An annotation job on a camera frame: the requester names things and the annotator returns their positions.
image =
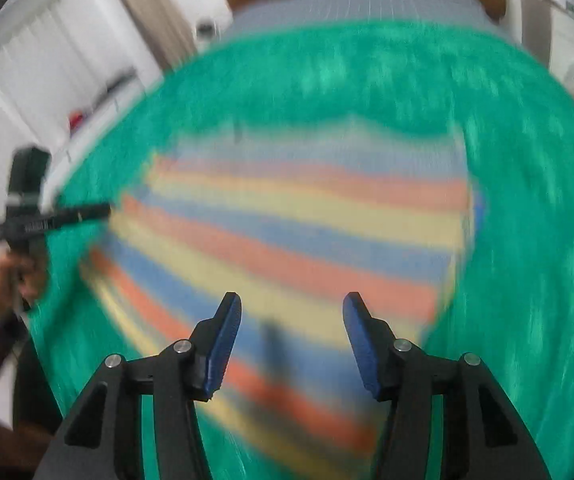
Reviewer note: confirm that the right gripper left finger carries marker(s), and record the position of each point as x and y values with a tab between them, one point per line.
101	437

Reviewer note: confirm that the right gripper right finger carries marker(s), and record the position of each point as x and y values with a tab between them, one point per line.
448	416

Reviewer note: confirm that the striped knit sweater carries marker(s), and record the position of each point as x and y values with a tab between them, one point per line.
290	220

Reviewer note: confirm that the person's left hand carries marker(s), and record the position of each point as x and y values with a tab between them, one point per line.
21	277

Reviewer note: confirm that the red cloth on cabinet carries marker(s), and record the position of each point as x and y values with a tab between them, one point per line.
75	120

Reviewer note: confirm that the green bed blanket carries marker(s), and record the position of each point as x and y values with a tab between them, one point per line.
513	299

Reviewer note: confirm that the white low drawer cabinet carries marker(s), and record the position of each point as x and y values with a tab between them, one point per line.
104	106

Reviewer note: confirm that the white window blinds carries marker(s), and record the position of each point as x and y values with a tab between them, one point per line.
59	60

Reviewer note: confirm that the beige curtain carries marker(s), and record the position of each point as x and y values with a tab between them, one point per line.
165	30

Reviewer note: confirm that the grey checked bed sheet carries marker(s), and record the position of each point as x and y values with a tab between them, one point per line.
264	16

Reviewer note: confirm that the white round security camera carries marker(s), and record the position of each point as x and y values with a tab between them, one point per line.
206	31

